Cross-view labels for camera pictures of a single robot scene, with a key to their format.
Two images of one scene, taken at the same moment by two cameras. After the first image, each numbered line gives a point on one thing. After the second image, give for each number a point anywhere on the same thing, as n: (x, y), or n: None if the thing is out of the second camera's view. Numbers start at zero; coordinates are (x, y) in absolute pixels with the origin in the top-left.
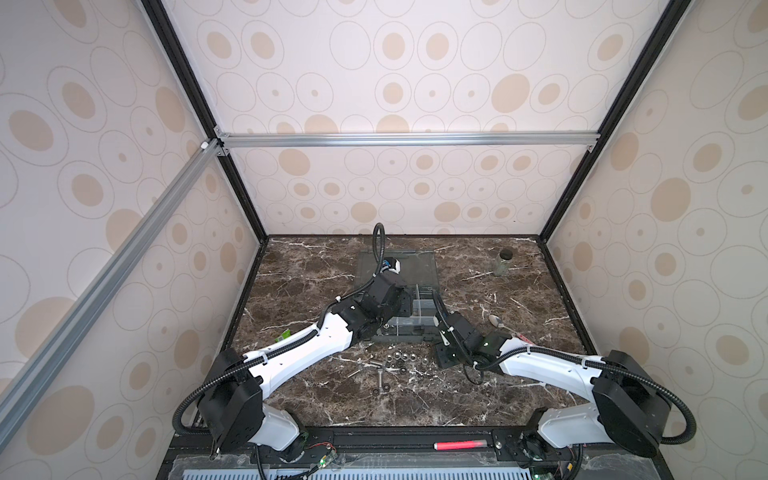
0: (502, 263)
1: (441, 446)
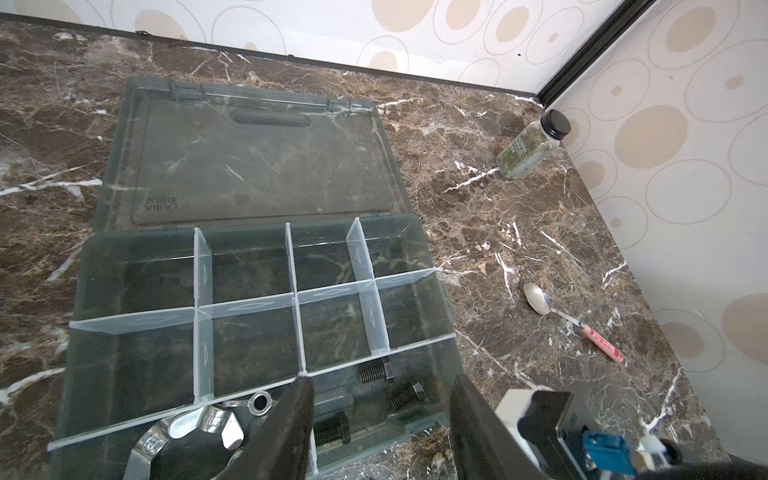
0: (531, 143)
1: None
